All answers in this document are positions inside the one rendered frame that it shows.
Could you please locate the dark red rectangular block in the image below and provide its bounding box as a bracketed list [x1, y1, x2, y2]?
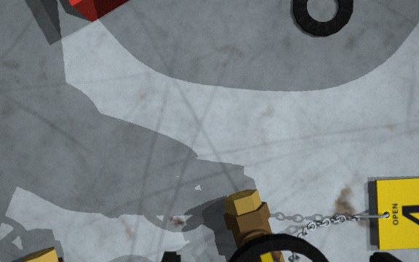
[69, 0, 129, 22]

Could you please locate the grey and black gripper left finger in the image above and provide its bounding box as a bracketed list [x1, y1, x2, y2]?
[161, 251, 181, 262]

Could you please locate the yellow tag on silver chain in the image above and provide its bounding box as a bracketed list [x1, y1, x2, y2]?
[298, 178, 419, 250]

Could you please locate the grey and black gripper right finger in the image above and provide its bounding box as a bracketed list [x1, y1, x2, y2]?
[370, 252, 402, 262]

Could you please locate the black flat ring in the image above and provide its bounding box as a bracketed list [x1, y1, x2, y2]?
[293, 0, 354, 36]

